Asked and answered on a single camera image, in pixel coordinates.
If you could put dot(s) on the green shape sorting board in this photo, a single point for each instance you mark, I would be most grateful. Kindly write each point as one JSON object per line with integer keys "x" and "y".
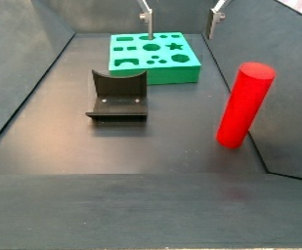
{"x": 166, "y": 57}

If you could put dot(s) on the black curved bracket stand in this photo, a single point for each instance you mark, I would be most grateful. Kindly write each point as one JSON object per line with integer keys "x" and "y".
{"x": 120, "y": 96}

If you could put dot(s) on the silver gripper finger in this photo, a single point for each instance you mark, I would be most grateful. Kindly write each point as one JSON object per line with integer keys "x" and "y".
{"x": 215, "y": 17}
{"x": 146, "y": 16}

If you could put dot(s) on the red cylinder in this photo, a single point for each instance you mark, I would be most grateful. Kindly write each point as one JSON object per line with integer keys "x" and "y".
{"x": 251, "y": 85}

